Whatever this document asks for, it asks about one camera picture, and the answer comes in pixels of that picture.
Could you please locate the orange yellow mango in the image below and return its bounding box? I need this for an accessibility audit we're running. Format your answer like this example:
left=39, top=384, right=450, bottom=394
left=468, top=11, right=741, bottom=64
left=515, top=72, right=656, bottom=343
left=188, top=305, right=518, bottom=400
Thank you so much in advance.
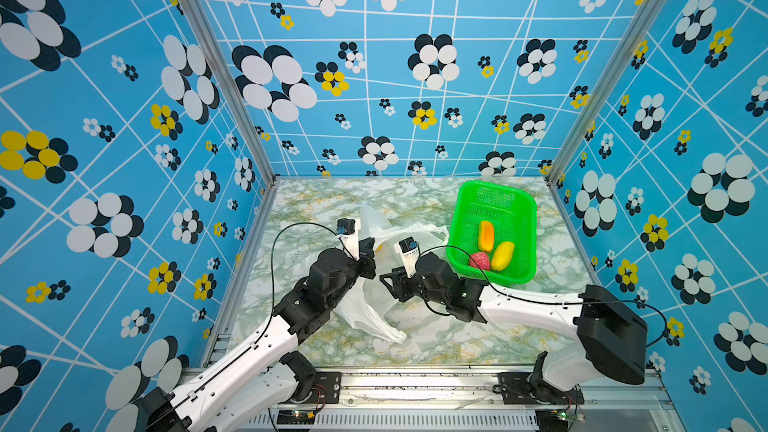
left=490, top=241, right=515, bottom=272

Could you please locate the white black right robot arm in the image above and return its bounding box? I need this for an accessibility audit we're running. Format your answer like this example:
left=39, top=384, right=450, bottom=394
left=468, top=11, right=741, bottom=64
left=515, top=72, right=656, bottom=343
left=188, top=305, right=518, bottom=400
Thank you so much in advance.
left=380, top=251, right=648, bottom=396

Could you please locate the pink red dragon fruit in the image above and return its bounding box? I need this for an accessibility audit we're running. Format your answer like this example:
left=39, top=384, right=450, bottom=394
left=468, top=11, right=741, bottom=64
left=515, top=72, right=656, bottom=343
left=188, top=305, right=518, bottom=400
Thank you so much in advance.
left=469, top=251, right=491, bottom=271

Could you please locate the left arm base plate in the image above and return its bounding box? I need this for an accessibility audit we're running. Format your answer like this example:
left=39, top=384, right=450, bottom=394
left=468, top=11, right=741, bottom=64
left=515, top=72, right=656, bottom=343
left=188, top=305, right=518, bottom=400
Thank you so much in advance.
left=280, top=370, right=342, bottom=407

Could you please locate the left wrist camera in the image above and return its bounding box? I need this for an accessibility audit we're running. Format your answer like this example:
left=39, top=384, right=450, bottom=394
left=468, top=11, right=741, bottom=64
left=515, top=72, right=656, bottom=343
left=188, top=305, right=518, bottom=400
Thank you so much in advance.
left=336, top=218, right=360, bottom=261

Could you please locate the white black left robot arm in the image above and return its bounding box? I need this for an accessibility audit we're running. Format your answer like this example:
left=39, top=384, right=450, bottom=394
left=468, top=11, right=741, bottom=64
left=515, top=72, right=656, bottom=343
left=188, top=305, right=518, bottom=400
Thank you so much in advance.
left=131, top=238, right=376, bottom=431

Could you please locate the orange papaya slice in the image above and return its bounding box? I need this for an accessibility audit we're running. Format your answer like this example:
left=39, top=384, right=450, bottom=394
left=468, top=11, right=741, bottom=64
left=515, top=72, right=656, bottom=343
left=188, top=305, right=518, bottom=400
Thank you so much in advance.
left=477, top=220, right=495, bottom=253

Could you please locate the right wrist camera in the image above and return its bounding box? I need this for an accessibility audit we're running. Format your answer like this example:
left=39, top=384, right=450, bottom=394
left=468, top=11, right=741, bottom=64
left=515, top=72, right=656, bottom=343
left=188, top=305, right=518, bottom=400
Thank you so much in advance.
left=397, top=236, right=420, bottom=278

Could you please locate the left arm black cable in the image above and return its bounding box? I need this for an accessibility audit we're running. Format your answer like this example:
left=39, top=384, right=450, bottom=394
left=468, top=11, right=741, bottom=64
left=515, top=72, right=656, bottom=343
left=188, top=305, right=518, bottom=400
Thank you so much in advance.
left=155, top=221, right=343, bottom=432

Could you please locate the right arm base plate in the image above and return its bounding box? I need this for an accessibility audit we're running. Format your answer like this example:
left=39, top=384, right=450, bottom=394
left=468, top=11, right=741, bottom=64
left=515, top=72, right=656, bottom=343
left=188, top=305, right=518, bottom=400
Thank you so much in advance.
left=492, top=372, right=584, bottom=406

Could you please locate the green plastic perforated basket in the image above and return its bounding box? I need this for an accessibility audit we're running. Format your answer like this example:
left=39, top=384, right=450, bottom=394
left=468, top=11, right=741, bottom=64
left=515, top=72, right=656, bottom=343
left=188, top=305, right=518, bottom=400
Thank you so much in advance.
left=445, top=180, right=537, bottom=287

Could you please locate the white plastic bag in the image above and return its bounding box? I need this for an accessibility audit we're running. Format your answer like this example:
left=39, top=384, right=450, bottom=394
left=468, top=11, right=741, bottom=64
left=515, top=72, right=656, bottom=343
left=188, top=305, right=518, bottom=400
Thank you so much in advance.
left=335, top=205, right=449, bottom=344

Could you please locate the left rear aluminium frame post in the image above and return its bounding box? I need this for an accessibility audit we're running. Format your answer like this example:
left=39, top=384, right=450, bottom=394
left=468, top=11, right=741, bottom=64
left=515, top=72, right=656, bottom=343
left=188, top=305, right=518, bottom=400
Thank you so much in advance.
left=157, top=0, right=278, bottom=187

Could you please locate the right rear aluminium frame post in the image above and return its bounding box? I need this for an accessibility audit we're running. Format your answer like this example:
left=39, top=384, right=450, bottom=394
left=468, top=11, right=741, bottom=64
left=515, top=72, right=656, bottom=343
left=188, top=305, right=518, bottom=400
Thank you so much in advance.
left=547, top=0, right=697, bottom=184

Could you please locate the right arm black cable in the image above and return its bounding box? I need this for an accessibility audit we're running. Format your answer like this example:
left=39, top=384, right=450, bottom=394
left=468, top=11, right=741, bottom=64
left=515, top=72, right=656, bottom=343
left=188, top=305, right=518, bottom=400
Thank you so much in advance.
left=416, top=244, right=668, bottom=349

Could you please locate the aluminium frame post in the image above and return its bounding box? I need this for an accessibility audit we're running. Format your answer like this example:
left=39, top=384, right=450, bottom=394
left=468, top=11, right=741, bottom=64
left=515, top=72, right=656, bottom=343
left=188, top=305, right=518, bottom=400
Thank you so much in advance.
left=157, top=0, right=278, bottom=187
left=547, top=0, right=697, bottom=184

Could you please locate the front aluminium rail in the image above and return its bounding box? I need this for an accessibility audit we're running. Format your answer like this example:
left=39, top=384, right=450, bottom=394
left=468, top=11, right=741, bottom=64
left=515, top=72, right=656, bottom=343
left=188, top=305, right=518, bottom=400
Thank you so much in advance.
left=234, top=366, right=685, bottom=431

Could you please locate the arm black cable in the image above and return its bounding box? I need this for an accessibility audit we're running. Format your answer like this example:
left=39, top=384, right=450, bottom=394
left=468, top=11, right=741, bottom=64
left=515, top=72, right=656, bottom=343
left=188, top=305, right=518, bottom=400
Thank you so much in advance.
left=155, top=221, right=343, bottom=432
left=416, top=244, right=668, bottom=349

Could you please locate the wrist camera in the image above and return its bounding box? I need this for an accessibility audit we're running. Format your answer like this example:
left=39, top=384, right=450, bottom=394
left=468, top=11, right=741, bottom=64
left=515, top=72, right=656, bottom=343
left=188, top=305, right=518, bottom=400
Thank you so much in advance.
left=397, top=236, right=420, bottom=278
left=336, top=218, right=360, bottom=261

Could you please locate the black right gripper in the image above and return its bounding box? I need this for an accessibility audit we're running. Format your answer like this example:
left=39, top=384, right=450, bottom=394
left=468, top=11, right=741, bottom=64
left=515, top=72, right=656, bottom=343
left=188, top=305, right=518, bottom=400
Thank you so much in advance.
left=379, top=264, right=451, bottom=311

